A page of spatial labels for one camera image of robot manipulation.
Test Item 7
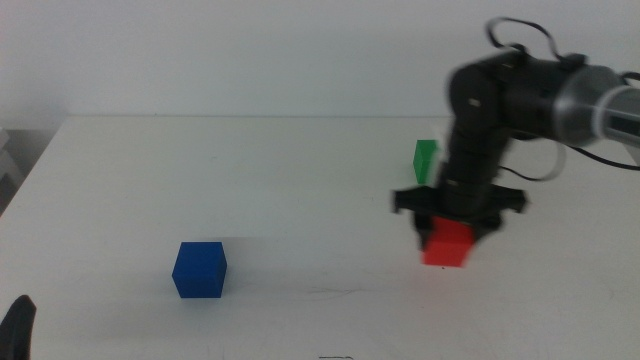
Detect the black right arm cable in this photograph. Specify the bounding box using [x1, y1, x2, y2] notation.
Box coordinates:
[485, 16, 640, 182]

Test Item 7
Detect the red cube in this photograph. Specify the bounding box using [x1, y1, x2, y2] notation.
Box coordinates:
[421, 215, 476, 269]

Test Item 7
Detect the blue cube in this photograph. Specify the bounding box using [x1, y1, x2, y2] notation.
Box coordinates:
[171, 241, 229, 300]

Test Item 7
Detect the green cube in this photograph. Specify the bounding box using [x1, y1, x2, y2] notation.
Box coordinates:
[412, 139, 439, 185]

